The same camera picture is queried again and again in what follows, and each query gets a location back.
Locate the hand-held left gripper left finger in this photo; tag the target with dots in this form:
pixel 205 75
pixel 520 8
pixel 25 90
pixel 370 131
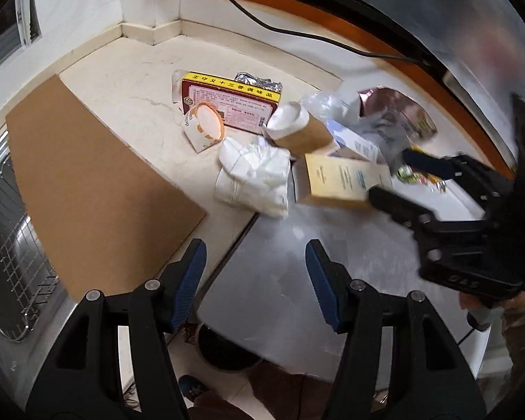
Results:
pixel 188 284

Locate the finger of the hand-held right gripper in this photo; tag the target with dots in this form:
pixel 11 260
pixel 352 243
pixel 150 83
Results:
pixel 393 203
pixel 424 161

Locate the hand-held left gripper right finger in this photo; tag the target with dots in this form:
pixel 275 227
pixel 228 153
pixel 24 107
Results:
pixel 326 288

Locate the beige cardboard box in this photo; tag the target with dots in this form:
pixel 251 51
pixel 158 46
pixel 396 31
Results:
pixel 341 179

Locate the round dark trash bin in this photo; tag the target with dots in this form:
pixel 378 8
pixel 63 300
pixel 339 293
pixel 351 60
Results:
pixel 227 350

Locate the brown paper cup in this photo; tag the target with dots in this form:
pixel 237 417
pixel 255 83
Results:
pixel 306 133

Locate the person's right hand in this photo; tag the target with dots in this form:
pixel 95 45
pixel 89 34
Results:
pixel 523 315

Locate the colourful candy wrapper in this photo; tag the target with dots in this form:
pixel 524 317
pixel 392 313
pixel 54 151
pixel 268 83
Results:
pixel 409 174

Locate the grey plastic bag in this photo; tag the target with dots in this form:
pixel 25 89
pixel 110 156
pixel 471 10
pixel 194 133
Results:
pixel 385 135

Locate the red paper scrap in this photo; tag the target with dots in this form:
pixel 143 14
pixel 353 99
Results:
pixel 190 336

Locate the pink foil bag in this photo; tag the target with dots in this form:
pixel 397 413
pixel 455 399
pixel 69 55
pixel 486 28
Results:
pixel 398 105

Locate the white and blue box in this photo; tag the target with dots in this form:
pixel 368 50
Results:
pixel 354 140

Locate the dark patterned shoe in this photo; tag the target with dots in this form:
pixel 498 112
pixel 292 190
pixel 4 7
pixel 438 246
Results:
pixel 192 387

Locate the crumpled clear plastic bag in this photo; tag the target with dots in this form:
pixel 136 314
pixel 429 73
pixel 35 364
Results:
pixel 328 105

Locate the person's leg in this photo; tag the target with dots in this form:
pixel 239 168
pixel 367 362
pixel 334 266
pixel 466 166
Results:
pixel 267 393

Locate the crumpled white tissue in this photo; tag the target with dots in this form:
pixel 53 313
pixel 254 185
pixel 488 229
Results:
pixel 253 175

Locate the brown cardboard sheet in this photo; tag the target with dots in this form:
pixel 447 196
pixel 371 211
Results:
pixel 92 183

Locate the translucent plastic sheet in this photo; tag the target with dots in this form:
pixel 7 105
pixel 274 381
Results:
pixel 463 17

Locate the white cup orange rim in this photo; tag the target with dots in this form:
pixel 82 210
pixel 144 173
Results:
pixel 205 124

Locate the crumpled silver foil wrapper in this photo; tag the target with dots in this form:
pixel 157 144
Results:
pixel 256 81

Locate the red and yellow seasoning box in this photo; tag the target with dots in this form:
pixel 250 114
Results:
pixel 232 100

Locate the stainless steel sink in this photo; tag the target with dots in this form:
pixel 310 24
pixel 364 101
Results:
pixel 8 358

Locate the dark glass window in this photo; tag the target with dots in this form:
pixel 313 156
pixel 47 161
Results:
pixel 4 39

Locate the orange wooden window frame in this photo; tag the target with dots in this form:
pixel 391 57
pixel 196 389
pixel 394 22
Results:
pixel 463 118

